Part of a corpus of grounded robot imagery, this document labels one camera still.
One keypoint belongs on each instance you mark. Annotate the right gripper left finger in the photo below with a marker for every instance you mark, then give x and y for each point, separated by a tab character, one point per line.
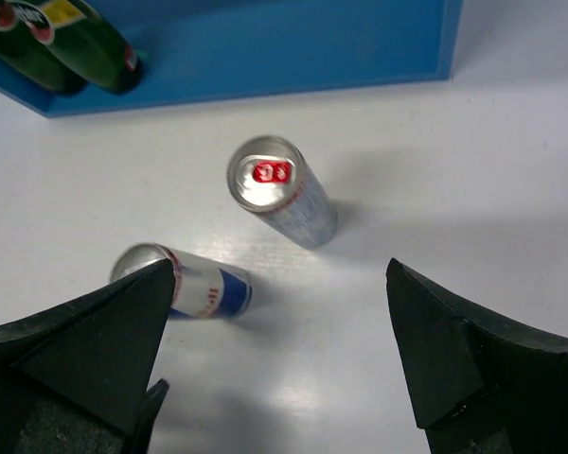
72	377

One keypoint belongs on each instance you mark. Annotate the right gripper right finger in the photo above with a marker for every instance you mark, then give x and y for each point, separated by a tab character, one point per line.
479	382

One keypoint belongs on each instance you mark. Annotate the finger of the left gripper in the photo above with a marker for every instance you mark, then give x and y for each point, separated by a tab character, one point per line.
151	404

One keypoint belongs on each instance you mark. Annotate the silver blue can front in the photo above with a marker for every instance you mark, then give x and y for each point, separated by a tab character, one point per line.
204	289

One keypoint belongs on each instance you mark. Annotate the silver blue can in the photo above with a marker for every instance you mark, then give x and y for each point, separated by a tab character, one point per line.
204	289
269	178

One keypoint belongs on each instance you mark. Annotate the green bottle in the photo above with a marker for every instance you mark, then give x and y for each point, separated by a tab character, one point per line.
76	34
20	50

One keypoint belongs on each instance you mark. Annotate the blue and yellow shelf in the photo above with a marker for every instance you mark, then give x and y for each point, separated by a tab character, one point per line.
199	51

